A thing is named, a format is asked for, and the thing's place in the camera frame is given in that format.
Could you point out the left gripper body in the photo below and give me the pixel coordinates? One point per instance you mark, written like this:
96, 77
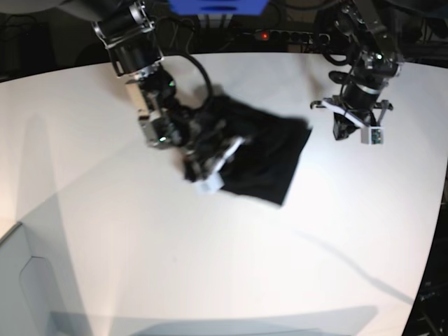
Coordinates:
360, 117

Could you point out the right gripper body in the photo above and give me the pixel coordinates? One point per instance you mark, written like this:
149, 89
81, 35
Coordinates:
211, 150

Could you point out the black T-shirt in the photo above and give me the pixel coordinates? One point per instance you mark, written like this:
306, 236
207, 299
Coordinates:
265, 168

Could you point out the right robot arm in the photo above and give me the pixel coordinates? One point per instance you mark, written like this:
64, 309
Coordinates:
129, 37

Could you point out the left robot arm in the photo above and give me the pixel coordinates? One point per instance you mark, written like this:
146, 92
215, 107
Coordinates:
374, 59

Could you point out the black power strip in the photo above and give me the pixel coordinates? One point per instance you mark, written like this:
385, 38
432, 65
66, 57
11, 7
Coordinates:
302, 38

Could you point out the blue plastic bin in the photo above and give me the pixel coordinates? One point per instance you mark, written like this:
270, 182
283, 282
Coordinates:
219, 7

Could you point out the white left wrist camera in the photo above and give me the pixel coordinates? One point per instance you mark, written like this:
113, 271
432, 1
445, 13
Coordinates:
372, 135

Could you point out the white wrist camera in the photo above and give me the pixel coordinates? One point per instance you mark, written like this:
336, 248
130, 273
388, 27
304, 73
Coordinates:
372, 135
212, 184

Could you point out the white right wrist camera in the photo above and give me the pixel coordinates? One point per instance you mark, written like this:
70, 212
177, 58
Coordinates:
212, 184

